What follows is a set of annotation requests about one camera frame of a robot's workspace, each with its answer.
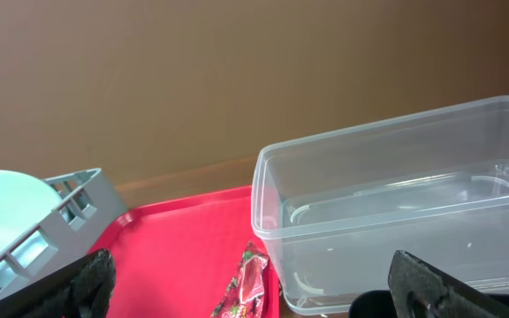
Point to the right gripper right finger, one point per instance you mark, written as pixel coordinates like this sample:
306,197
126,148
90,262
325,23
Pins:
419,289

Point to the black plastic tray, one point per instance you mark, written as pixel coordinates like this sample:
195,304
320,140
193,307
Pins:
378,304

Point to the large light blue plate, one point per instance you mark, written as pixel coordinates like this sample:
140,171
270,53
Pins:
24,201

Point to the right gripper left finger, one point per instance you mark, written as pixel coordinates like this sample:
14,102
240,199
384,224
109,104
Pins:
82,289

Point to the red plastic tray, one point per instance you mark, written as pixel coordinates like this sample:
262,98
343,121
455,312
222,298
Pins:
175,258

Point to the grey dishwasher rack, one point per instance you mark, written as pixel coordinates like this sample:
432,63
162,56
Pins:
89,205

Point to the clear plastic bin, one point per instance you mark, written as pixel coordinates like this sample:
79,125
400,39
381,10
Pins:
333,208

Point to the red snack wrapper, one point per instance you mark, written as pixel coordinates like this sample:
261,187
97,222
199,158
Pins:
245,295

